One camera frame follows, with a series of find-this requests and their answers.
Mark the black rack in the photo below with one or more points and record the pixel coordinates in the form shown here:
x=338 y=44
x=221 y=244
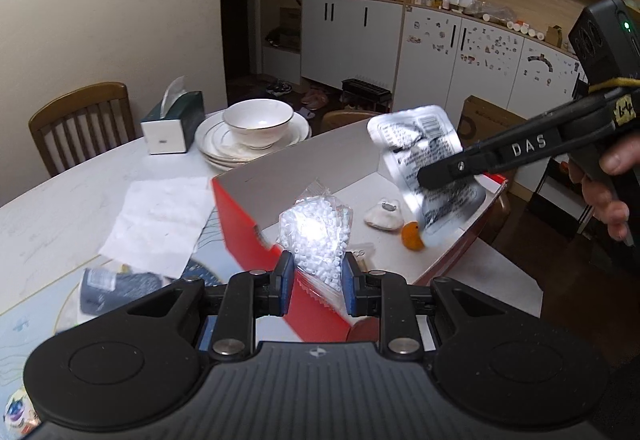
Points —
x=365 y=90

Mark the dark shoes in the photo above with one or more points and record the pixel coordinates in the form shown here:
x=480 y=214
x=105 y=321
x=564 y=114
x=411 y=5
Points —
x=279 y=87

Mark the yellow cake snack packet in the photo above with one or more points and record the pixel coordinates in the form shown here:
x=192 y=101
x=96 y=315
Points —
x=17 y=412

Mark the dark door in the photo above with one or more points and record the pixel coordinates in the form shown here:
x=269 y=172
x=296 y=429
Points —
x=237 y=20

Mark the stack of white dishes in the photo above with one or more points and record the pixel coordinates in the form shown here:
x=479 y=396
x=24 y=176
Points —
x=210 y=135

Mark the orange tangerine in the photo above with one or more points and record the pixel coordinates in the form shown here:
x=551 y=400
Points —
x=411 y=237

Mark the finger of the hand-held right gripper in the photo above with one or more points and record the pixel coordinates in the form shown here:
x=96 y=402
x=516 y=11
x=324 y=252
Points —
x=500 y=157

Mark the red cardboard box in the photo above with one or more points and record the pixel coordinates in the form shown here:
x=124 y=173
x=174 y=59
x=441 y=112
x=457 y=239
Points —
x=240 y=220

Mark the white lower cabinet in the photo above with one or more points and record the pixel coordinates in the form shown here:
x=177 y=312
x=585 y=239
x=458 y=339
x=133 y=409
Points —
x=345 y=45

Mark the grey and white wipes pack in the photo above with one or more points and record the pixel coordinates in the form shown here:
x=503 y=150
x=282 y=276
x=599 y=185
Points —
x=120 y=287

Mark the brown cardboard box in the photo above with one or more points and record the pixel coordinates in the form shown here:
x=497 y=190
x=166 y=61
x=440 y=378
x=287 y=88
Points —
x=485 y=120

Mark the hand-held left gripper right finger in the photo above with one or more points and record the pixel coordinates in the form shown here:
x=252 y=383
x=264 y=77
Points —
x=350 y=282

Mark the white plate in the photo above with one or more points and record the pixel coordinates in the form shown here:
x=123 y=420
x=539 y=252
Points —
x=220 y=158
x=230 y=166

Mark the white plush toy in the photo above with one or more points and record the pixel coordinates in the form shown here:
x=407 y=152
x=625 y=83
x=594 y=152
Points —
x=380 y=217

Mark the person's right hand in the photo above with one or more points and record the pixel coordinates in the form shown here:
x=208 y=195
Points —
x=620 y=157

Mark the white paper sheet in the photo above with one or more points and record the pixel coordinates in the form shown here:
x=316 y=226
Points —
x=160 y=220

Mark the white cabinet with stickers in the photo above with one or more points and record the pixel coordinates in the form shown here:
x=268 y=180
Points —
x=500 y=65

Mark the green and white tissue box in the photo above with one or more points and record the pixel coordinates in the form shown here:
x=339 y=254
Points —
x=167 y=137

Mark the cotton swab bag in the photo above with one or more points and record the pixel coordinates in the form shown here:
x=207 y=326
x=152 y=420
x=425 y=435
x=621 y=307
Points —
x=312 y=230

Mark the silver foil packet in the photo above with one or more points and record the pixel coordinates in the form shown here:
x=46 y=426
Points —
x=400 y=130

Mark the wooden chair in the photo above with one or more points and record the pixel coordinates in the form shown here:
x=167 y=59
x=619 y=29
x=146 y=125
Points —
x=75 y=100
x=345 y=117

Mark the white bowl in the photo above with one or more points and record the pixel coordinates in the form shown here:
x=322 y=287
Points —
x=257 y=125

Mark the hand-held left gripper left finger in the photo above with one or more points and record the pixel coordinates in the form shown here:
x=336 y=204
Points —
x=286 y=280

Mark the pink slippers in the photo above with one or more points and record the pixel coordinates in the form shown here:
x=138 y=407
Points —
x=314 y=98

